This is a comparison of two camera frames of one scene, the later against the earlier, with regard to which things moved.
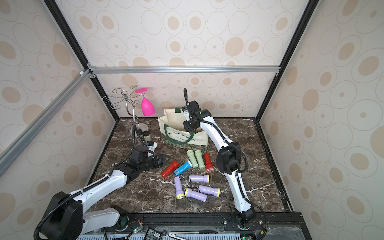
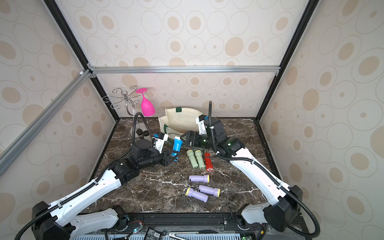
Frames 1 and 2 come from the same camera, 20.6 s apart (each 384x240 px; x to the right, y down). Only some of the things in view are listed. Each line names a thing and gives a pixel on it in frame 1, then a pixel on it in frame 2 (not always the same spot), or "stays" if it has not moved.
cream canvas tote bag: x=172 y=128 stays
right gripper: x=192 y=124 to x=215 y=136
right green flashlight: x=198 y=154 stays
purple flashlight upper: x=198 y=178 stays
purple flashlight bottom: x=195 y=195 stays
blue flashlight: x=188 y=164 to x=177 y=146
